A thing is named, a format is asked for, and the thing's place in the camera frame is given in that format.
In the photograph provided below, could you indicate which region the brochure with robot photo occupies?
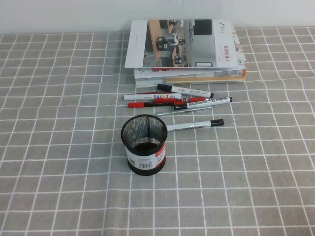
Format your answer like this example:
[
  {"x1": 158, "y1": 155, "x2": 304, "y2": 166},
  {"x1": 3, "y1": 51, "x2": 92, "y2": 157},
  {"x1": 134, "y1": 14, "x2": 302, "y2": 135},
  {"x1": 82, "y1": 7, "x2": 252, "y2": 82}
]
[{"x1": 124, "y1": 19, "x2": 238, "y2": 72}]

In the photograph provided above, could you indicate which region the silver marker with black print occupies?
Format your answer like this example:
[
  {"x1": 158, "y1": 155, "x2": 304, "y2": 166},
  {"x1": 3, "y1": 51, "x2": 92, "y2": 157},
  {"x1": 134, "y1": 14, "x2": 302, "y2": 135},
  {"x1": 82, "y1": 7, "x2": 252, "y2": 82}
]
[{"x1": 173, "y1": 96, "x2": 234, "y2": 111}]

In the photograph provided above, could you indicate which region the white book with red title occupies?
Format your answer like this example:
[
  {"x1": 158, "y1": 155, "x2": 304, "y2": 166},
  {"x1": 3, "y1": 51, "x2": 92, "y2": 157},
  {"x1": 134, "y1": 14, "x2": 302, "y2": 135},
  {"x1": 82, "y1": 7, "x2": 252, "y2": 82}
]
[{"x1": 133, "y1": 64, "x2": 247, "y2": 80}]

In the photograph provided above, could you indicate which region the black mesh pen holder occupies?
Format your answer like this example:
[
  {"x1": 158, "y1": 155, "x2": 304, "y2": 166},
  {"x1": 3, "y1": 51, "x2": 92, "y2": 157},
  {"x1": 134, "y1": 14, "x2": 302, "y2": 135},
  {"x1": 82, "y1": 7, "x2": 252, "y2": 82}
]
[{"x1": 120, "y1": 114, "x2": 169, "y2": 177}]

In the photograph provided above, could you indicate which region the red marker pen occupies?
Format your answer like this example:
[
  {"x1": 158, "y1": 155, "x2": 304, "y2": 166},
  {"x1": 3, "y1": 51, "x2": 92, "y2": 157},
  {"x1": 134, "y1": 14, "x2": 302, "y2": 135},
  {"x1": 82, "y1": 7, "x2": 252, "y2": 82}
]
[{"x1": 127, "y1": 97, "x2": 190, "y2": 109}]

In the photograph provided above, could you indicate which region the plain white book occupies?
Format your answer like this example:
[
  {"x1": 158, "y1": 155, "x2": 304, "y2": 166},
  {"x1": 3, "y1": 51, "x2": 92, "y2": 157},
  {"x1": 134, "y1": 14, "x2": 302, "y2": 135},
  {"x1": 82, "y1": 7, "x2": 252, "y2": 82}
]
[{"x1": 134, "y1": 77, "x2": 173, "y2": 89}]

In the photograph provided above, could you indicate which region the white marker with black cap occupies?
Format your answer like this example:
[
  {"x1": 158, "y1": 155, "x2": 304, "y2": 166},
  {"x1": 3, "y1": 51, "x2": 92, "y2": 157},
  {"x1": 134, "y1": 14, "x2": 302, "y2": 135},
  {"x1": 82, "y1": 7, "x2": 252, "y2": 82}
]
[
  {"x1": 166, "y1": 118, "x2": 225, "y2": 133},
  {"x1": 157, "y1": 83, "x2": 215, "y2": 99}
]

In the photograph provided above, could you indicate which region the silver pen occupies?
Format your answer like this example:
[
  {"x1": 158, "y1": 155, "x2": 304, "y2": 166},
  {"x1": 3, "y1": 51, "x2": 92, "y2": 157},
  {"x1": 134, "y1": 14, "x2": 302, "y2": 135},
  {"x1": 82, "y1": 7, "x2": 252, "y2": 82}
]
[{"x1": 156, "y1": 106, "x2": 213, "y2": 117}]

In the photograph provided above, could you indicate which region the white PAINT marker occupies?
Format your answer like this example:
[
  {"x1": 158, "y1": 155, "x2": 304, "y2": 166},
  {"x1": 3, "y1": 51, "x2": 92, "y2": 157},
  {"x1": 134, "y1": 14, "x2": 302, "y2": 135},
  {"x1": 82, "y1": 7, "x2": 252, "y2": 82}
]
[{"x1": 123, "y1": 92, "x2": 183, "y2": 101}]

